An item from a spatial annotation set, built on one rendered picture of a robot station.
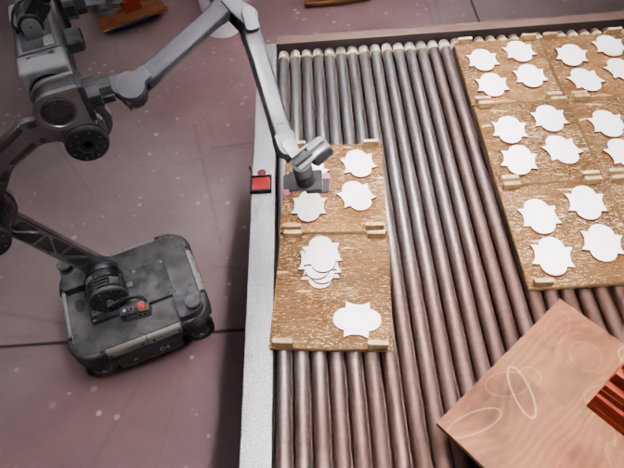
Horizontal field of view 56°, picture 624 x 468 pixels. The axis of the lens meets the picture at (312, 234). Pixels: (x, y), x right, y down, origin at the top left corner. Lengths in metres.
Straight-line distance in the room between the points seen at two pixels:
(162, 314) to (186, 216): 0.80
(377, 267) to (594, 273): 0.64
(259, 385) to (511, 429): 0.66
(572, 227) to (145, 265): 1.82
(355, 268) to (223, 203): 1.62
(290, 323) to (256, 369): 0.16
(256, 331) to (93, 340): 1.12
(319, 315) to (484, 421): 0.55
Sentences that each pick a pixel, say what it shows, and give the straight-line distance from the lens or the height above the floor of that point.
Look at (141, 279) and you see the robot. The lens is 2.79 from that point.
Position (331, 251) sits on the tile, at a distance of 1.82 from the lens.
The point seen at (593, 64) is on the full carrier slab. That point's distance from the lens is 2.70.
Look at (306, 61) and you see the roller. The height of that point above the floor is 0.92.
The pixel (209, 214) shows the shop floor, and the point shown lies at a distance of 3.29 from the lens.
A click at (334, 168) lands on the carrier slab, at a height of 0.94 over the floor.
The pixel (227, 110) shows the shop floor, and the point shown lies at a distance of 3.90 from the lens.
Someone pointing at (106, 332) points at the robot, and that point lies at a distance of 2.72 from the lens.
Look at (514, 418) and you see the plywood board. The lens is 1.54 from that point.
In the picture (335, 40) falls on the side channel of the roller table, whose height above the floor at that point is 0.95.
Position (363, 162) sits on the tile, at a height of 0.94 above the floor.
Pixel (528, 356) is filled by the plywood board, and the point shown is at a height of 1.04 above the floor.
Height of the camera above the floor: 2.43
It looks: 51 degrees down
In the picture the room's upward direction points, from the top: 6 degrees counter-clockwise
